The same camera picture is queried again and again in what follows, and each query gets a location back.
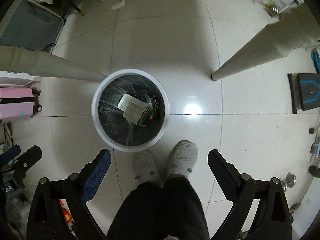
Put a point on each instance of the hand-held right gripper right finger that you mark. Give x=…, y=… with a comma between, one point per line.
x=221, y=172

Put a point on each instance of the white paper scrap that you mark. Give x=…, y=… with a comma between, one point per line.
x=118, y=4

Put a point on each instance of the red printed packet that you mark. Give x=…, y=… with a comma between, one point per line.
x=66, y=213

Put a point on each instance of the black and blue step board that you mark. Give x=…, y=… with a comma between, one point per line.
x=306, y=92

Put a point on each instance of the person's left black trouser leg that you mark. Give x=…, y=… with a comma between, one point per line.
x=137, y=207

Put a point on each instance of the pink suitcase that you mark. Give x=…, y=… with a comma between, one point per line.
x=16, y=102

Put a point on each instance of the green printed packet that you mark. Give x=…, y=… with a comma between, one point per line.
x=150, y=111

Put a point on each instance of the white carton box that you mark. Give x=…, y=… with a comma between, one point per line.
x=132, y=107

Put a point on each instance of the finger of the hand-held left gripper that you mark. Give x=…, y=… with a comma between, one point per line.
x=11, y=152
x=31, y=156

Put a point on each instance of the white flat box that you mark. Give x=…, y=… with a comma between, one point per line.
x=15, y=78

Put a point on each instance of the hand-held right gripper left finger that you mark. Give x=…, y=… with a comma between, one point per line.
x=99, y=171

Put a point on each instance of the person's left grey slipper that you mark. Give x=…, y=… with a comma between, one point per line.
x=145, y=166

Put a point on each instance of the person's black trouser leg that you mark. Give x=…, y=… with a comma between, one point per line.
x=137, y=207
x=186, y=207

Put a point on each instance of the person's right grey slipper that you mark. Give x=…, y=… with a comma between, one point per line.
x=182, y=158

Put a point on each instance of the white bin with black bag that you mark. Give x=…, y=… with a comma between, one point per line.
x=110, y=127

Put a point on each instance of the person's grey slipper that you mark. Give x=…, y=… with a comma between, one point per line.
x=182, y=158
x=145, y=166

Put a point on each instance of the blue hand tool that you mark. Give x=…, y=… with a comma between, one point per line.
x=316, y=60

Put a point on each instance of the person's right black trouser leg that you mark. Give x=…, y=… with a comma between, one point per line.
x=186, y=207

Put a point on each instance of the grey-blue folding chair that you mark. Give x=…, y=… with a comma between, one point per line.
x=32, y=26

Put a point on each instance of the beige table leg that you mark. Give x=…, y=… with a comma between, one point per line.
x=260, y=47
x=50, y=66

